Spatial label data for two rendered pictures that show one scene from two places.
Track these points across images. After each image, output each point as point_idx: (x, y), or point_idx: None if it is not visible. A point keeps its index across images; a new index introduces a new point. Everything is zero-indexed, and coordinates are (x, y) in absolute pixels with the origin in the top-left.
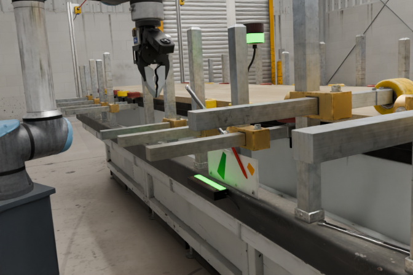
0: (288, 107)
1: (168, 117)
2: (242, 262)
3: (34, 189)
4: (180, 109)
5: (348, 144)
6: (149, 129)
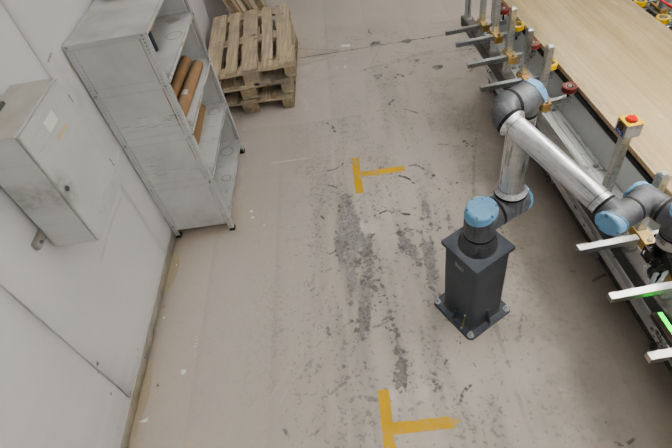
0: None
1: (638, 229)
2: None
3: (498, 245)
4: (636, 163)
5: None
6: (619, 244)
